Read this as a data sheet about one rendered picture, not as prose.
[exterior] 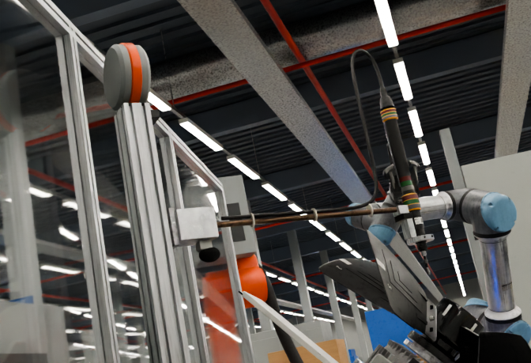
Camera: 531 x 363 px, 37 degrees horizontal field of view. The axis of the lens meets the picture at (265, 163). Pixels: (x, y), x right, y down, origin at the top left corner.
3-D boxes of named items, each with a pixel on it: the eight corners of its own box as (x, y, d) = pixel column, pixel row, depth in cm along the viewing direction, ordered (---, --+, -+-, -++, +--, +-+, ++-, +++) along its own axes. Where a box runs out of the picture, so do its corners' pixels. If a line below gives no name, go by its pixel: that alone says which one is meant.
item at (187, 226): (176, 243, 169) (170, 206, 172) (165, 251, 175) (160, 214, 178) (220, 240, 174) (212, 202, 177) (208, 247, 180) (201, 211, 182)
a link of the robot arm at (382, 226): (372, 242, 239) (389, 210, 241) (393, 249, 229) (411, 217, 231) (354, 229, 236) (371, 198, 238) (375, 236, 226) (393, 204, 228)
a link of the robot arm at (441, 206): (464, 182, 267) (341, 197, 246) (487, 187, 257) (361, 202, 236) (464, 216, 269) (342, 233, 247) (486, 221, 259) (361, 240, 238)
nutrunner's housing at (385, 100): (421, 250, 199) (380, 85, 212) (412, 254, 203) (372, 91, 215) (434, 248, 201) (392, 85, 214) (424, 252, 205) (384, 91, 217)
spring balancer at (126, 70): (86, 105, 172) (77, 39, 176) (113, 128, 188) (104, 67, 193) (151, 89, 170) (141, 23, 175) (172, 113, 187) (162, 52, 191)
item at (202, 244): (203, 261, 173) (200, 240, 174) (197, 265, 176) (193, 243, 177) (224, 259, 175) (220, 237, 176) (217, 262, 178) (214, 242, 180)
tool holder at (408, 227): (412, 240, 197) (402, 203, 200) (396, 247, 203) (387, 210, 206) (439, 237, 201) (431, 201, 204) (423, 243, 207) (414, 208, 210)
